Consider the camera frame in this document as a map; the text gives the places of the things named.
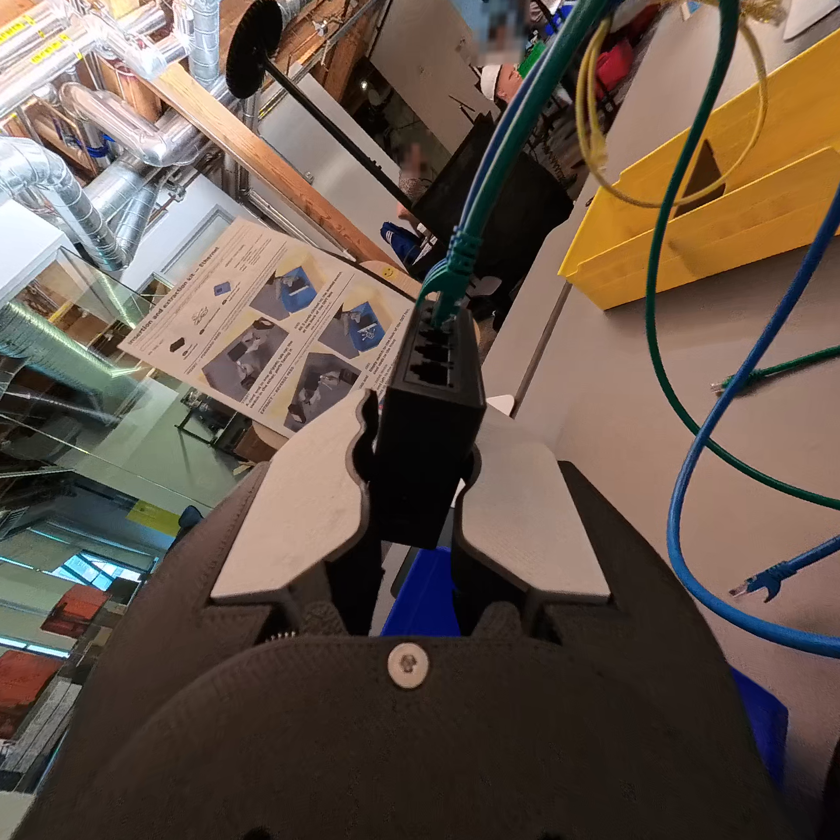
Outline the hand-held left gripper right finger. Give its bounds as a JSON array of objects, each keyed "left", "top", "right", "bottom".
[{"left": 449, "top": 420, "right": 613, "bottom": 634}]

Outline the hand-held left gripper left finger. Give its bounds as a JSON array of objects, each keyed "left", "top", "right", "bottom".
[{"left": 210, "top": 388, "right": 385, "bottom": 634}]

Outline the black network switch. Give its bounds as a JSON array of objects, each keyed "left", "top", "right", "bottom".
[{"left": 374, "top": 298, "right": 488, "bottom": 551}]

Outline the blue plastic bin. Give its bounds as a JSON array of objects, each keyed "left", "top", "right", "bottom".
[{"left": 381, "top": 545, "right": 790, "bottom": 791}]

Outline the blue ethernet cable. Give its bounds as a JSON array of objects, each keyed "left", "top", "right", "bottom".
[{"left": 453, "top": 0, "right": 840, "bottom": 659}]

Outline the green ethernet cable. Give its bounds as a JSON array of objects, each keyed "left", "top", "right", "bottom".
[{"left": 416, "top": 0, "right": 840, "bottom": 511}]

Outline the yellow ethernet cable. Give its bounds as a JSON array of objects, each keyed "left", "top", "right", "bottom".
[{"left": 574, "top": 0, "right": 788, "bottom": 210}]

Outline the yellow plastic bin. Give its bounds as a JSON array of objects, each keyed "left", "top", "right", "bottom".
[{"left": 558, "top": 29, "right": 840, "bottom": 311}]

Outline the printed instruction sheet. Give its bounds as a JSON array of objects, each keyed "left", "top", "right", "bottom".
[{"left": 118, "top": 217, "right": 421, "bottom": 439}]

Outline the red storage case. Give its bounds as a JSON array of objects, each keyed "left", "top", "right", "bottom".
[
  {"left": 0, "top": 650, "right": 63, "bottom": 739},
  {"left": 41, "top": 584, "right": 112, "bottom": 637}
]

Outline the dark bin divider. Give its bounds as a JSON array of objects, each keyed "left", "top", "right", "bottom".
[{"left": 672, "top": 138, "right": 729, "bottom": 217}]

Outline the silver ventilation ductwork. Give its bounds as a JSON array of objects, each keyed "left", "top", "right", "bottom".
[{"left": 0, "top": 0, "right": 227, "bottom": 277}]

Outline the red bag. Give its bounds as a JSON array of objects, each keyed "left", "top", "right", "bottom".
[{"left": 594, "top": 36, "right": 634, "bottom": 99}]

